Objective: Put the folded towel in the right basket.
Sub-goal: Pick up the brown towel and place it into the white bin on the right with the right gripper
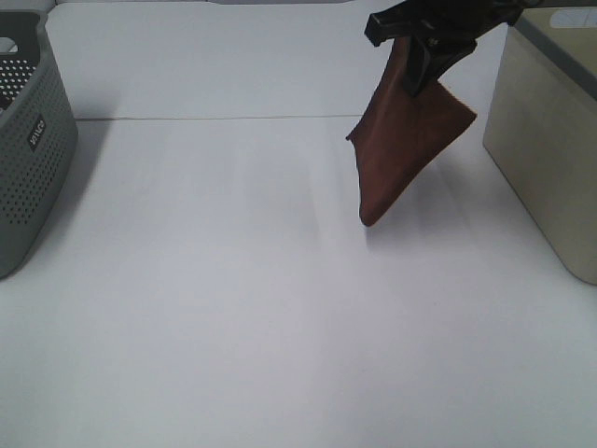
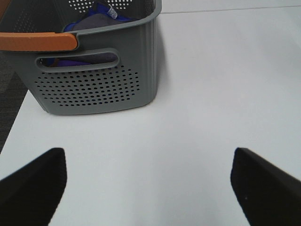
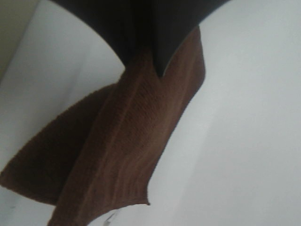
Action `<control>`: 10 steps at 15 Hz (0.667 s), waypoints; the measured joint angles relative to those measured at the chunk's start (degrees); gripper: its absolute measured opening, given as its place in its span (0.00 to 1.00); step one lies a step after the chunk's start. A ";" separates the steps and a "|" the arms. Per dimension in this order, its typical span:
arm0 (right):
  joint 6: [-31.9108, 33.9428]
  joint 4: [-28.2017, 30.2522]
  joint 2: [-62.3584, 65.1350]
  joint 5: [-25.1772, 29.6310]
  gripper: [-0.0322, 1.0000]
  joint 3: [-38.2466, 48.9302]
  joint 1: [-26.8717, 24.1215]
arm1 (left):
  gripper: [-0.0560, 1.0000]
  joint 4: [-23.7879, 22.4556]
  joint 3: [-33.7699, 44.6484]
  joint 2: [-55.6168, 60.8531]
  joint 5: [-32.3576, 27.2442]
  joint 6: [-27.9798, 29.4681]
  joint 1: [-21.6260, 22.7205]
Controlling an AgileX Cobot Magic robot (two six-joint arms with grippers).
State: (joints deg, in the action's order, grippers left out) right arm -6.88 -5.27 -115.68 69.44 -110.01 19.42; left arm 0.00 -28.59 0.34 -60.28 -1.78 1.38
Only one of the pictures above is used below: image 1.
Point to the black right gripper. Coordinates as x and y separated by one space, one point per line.
459 21

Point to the beige plastic basket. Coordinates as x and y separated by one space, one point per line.
541 129

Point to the brown towel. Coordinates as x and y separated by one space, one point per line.
398 135

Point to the grey perforated plastic basket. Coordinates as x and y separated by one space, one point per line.
38 134

